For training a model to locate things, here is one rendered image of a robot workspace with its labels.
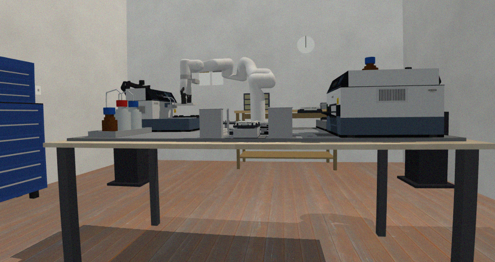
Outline brown bottle body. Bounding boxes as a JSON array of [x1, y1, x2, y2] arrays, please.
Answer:
[[102, 120, 118, 131]]

